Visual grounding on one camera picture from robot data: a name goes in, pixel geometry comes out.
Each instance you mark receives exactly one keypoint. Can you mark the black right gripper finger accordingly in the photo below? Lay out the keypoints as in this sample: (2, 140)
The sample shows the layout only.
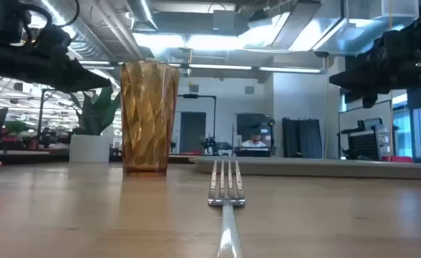
(361, 79)

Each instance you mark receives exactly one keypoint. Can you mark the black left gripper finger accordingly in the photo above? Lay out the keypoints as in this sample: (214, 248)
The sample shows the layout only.
(81, 79)

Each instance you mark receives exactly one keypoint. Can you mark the amber faceted plastic cup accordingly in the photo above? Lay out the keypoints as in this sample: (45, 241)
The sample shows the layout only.
(149, 122)

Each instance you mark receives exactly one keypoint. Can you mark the grey plastic tray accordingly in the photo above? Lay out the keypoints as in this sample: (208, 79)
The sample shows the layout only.
(303, 168)

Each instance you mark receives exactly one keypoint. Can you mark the black background robot arm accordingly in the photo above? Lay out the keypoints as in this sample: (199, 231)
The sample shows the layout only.
(210, 145)

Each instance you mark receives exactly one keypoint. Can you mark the green snake plant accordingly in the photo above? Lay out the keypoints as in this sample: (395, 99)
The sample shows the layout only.
(96, 114)

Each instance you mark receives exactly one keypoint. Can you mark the black equipment rack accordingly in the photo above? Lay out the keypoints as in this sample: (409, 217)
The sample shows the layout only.
(366, 145)

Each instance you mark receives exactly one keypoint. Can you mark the white plant pot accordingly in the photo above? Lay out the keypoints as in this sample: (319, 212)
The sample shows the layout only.
(88, 148)

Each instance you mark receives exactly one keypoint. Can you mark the dark grey curtain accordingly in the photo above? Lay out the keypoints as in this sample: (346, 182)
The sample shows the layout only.
(301, 138)

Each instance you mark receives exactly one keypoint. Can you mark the red bin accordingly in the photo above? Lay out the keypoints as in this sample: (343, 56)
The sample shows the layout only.
(396, 159)

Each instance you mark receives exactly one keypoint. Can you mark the grey door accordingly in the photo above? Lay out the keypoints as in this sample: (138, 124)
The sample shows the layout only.
(192, 132)

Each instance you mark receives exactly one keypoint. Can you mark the person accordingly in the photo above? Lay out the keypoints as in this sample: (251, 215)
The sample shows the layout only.
(254, 143)

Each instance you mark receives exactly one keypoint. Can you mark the black laptop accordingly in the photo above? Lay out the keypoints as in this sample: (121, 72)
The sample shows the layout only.
(252, 152)

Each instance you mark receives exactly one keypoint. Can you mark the black tall stand frame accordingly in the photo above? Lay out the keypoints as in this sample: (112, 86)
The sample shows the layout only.
(190, 96)

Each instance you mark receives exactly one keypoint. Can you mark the dark wall screen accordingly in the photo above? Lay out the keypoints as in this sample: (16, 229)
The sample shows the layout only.
(246, 122)

